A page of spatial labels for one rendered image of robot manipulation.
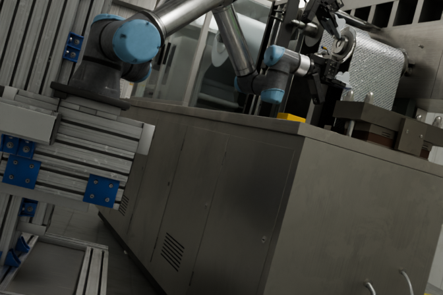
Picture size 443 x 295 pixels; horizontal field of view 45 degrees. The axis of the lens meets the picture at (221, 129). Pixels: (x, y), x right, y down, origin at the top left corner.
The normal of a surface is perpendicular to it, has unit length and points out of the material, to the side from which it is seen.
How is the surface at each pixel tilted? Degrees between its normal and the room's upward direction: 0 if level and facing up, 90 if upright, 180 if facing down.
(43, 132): 90
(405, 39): 90
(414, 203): 90
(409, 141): 90
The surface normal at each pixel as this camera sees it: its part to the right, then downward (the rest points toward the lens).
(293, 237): 0.39, 0.08
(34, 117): 0.19, 0.03
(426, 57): -0.88, -0.25
